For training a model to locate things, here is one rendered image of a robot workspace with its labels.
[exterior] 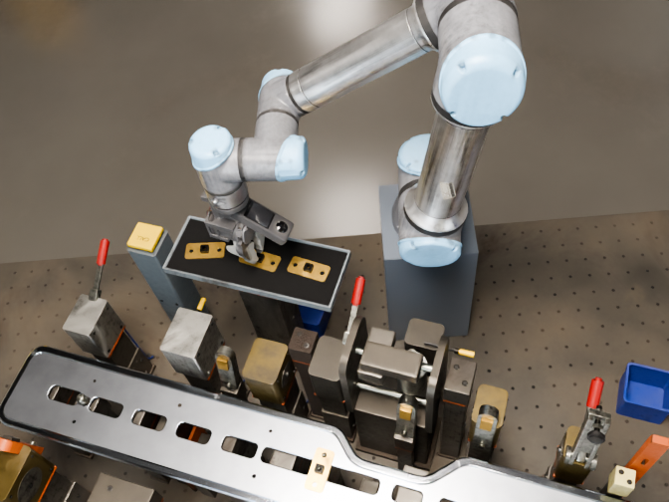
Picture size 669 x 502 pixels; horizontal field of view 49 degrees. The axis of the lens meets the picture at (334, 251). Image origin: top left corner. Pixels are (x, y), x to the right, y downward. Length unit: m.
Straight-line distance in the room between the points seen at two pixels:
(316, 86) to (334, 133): 2.00
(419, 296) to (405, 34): 0.72
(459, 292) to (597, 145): 1.66
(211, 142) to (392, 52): 0.33
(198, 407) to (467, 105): 0.87
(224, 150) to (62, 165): 2.32
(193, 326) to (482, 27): 0.84
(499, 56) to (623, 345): 1.11
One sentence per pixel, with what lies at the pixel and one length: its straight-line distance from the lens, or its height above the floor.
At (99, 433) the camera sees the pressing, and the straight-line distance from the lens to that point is 1.64.
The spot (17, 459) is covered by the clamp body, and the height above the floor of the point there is 1.06.
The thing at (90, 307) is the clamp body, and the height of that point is 1.06.
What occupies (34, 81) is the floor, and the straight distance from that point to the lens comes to 3.96.
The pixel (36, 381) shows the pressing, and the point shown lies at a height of 1.00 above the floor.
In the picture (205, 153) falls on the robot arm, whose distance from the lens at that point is 1.23.
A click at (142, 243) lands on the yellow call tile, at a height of 1.16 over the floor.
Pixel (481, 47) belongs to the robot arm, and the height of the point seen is 1.74.
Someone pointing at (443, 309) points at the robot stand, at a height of 0.85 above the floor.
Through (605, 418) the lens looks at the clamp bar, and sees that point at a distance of 1.34.
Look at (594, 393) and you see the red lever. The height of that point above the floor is 1.14.
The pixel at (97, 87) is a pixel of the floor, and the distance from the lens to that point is 3.78.
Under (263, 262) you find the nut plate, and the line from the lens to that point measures 1.52.
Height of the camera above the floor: 2.44
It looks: 57 degrees down
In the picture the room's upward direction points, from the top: 10 degrees counter-clockwise
